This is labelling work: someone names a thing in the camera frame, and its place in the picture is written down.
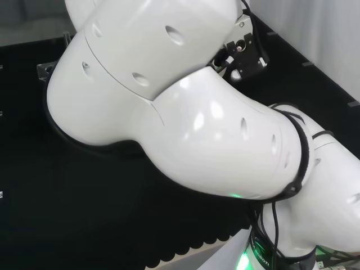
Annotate black bench cloth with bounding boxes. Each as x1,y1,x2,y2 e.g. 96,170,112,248
0,8,360,268

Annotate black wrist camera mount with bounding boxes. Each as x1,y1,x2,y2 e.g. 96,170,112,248
213,33,271,82

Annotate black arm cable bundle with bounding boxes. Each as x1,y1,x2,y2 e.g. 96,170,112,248
251,193,299,270

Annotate grey metal corner bracket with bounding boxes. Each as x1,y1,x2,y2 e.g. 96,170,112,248
36,62,56,83

